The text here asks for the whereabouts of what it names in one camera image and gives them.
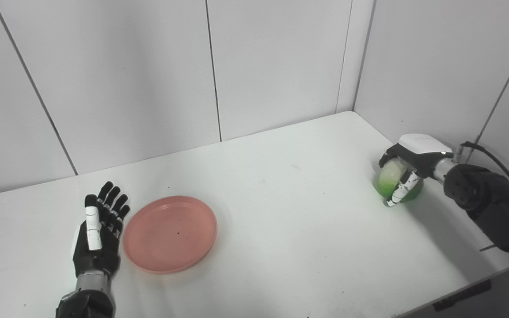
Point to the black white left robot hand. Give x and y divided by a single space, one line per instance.
82 258

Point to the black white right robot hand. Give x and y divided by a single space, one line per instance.
422 152

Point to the green white toy cabbage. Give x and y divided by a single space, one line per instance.
389 179

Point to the pink round plate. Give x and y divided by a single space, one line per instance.
170 234

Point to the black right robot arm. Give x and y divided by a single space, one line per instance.
488 203

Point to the black table bracket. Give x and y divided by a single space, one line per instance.
462 296

